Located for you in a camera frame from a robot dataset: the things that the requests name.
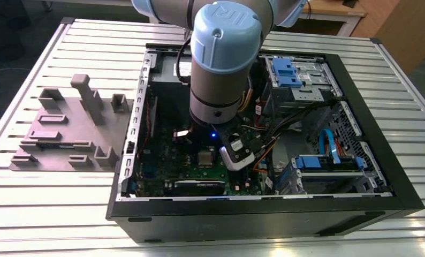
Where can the CPU with silver top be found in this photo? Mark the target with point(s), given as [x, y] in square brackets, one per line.
[205, 159]

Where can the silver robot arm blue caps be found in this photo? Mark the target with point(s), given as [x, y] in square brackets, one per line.
[216, 88]

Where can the green motherboard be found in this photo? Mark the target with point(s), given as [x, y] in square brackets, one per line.
[169, 160]

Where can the grey power supply unit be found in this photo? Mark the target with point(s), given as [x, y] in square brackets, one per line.
[169, 101]

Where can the long black RAM slot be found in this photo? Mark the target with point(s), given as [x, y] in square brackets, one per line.
[230, 179]

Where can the black graphics card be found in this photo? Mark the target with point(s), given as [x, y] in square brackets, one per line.
[197, 186]

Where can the installed black RAM stick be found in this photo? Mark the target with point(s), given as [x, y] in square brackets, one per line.
[244, 179]

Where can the silver drive cage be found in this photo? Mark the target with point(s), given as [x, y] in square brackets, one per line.
[305, 96]

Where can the blue plastic drive latch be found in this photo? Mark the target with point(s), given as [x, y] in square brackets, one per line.
[286, 72]

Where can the black open PC case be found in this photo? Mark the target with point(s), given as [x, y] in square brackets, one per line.
[233, 225]

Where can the grey parts rack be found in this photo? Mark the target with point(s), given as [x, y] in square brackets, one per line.
[76, 139]

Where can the silver disk bay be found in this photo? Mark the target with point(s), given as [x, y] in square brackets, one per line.
[334, 175]

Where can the hard disk in blue carrier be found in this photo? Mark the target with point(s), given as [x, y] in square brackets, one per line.
[344, 165]

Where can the spare RAM stick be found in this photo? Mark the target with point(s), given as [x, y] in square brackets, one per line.
[56, 146]

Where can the small black desk device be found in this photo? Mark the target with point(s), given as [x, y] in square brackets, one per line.
[349, 3]

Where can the wooden cabinet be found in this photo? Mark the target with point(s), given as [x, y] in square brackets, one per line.
[408, 32]

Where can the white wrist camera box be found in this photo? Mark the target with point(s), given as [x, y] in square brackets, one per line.
[240, 162]

